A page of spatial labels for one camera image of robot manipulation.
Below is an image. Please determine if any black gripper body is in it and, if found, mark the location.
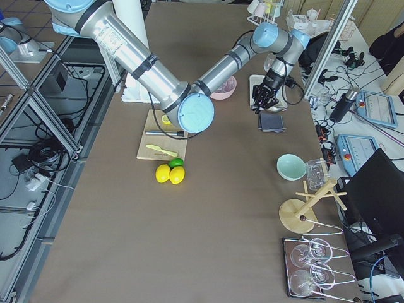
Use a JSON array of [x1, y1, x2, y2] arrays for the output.
[[253, 68, 295, 108]]

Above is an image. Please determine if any steel ice scoop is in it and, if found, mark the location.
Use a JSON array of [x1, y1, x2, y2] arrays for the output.
[[266, 100, 288, 113]]

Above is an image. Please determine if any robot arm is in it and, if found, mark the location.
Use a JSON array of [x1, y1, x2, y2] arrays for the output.
[[1, 17, 32, 57], [46, 1, 310, 133]]

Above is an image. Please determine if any pile of clear ice cubes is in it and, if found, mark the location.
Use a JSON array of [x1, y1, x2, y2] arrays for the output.
[[220, 76, 234, 93]]

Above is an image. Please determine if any white cup rack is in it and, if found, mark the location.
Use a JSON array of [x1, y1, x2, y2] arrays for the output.
[[247, 0, 284, 26]]

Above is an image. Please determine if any wooden cup tree stand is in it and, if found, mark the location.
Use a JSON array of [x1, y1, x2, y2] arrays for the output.
[[279, 179, 347, 235]]

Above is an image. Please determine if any grey folded cloth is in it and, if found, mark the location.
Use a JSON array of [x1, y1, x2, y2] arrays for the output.
[[258, 112, 286, 133]]

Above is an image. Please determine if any cream rabbit tray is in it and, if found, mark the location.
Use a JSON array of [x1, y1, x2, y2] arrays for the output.
[[249, 74, 287, 108]]

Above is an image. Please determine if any clear wine glass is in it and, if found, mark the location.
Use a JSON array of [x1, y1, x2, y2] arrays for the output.
[[263, 54, 276, 72]]

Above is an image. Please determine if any pink bowl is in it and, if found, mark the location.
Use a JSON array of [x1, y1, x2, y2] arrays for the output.
[[210, 76, 237, 100]]

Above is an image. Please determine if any black bag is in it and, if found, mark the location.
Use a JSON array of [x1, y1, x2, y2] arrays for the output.
[[298, 32, 329, 68]]

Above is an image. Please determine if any green bowl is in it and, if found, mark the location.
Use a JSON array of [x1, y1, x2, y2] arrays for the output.
[[276, 154, 306, 181]]

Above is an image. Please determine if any black water bottle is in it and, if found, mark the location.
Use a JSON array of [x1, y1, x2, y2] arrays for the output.
[[330, 86, 360, 123]]

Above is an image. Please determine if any steel muddler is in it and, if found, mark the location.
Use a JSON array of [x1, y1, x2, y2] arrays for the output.
[[145, 130, 185, 138]]

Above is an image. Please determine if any glass jar on stand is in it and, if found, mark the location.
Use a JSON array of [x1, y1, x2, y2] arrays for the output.
[[306, 158, 327, 191]]

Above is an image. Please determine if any half lemon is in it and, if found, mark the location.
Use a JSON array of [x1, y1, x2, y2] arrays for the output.
[[161, 115, 171, 125]]

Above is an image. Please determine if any green lime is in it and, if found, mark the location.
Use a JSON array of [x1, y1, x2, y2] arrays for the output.
[[169, 158, 184, 169]]

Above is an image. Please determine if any teach pendant tablet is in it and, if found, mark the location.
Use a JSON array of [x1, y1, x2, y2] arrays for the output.
[[355, 90, 398, 129], [335, 134, 378, 176]]

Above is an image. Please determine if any yellow lemon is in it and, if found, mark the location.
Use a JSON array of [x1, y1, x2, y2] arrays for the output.
[[155, 164, 171, 183], [169, 166, 185, 184]]

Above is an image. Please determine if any yellow plastic knife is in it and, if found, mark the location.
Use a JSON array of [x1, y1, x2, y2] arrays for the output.
[[146, 145, 178, 157]]

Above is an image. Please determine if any bamboo cutting board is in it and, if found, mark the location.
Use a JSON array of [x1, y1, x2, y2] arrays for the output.
[[136, 109, 187, 161]]

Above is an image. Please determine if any seated person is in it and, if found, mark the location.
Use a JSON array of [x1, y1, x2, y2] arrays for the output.
[[369, 23, 403, 76]]

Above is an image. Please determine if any black monitor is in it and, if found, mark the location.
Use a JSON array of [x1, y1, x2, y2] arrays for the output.
[[345, 149, 403, 236]]

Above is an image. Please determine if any upside-down wine glass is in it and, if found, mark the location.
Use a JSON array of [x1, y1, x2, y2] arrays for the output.
[[289, 262, 335, 297], [290, 238, 333, 269]]

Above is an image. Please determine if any metal glass rack tray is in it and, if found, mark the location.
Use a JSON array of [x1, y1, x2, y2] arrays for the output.
[[282, 238, 356, 302]]

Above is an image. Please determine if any aluminium frame post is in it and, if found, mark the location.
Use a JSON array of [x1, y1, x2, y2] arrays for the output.
[[304, 0, 357, 99]]

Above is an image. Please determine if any white pedestal column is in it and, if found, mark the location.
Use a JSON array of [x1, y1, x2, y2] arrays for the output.
[[112, 0, 150, 103]]

